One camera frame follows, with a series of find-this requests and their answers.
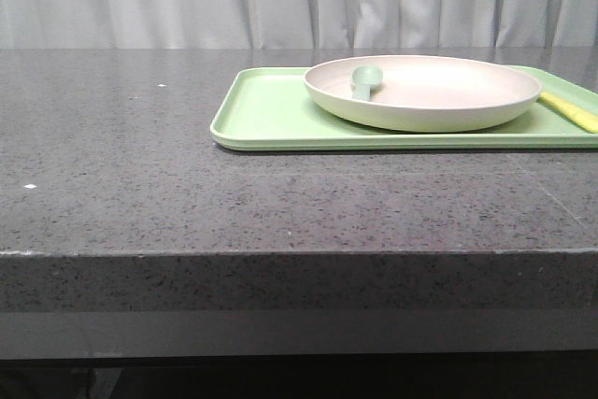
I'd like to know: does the pale green plastic spoon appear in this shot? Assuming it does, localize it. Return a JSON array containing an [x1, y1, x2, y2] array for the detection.
[[351, 65, 383, 101]]

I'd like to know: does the light green serving tray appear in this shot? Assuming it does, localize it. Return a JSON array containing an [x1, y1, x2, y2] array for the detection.
[[210, 67, 597, 151]]

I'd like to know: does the yellow plastic fork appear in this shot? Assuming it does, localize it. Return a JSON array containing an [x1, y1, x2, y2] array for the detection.
[[538, 92, 597, 134]]

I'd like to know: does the cream round plate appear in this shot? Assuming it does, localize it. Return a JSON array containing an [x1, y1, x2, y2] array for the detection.
[[304, 55, 542, 133]]

